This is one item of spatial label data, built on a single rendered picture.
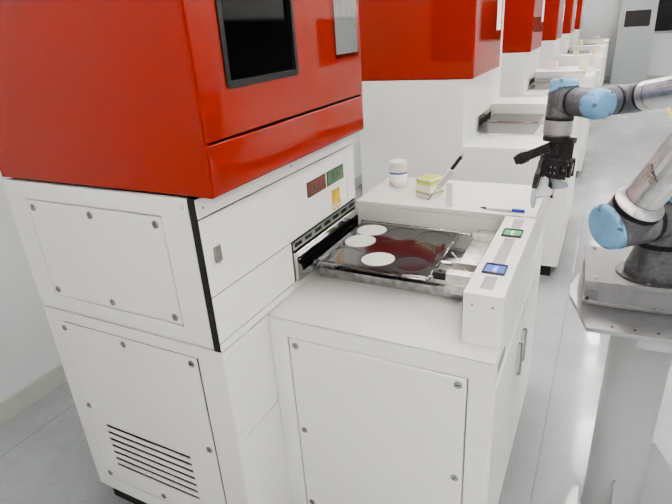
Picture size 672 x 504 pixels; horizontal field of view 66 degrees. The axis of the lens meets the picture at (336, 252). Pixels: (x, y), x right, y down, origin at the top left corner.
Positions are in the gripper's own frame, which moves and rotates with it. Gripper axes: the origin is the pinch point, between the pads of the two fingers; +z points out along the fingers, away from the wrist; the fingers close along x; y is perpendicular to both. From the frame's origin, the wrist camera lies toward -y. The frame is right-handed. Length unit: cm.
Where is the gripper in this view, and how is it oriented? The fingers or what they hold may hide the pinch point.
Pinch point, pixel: (539, 203)
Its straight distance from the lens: 166.3
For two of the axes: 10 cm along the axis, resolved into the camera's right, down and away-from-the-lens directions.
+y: 7.5, 2.3, -6.2
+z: 0.1, 9.4, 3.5
